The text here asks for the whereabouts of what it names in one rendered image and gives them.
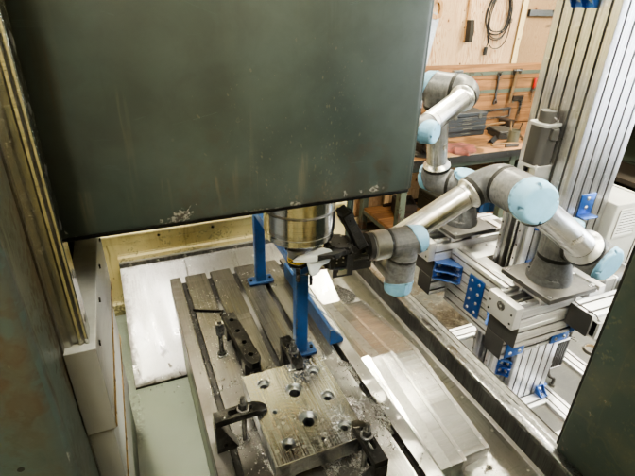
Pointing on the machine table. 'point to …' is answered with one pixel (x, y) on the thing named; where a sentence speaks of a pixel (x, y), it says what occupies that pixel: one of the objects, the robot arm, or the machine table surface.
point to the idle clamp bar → (241, 343)
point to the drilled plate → (337, 446)
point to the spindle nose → (300, 227)
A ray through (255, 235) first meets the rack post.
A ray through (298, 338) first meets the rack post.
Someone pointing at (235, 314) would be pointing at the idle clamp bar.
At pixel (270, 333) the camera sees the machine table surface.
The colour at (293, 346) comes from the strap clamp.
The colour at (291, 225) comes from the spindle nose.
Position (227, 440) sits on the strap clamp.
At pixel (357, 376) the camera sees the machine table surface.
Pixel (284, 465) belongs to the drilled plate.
